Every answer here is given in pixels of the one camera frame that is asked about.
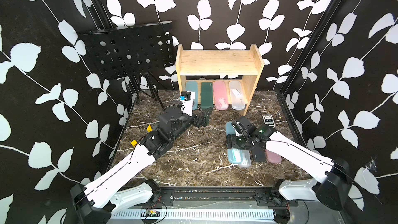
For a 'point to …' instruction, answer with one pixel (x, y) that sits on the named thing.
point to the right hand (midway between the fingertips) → (228, 142)
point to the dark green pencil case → (206, 95)
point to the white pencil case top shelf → (245, 158)
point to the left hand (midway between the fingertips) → (204, 104)
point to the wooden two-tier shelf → (217, 77)
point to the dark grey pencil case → (258, 154)
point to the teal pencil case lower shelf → (192, 86)
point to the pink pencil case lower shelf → (220, 95)
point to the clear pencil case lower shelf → (237, 96)
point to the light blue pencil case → (234, 155)
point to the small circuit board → (152, 213)
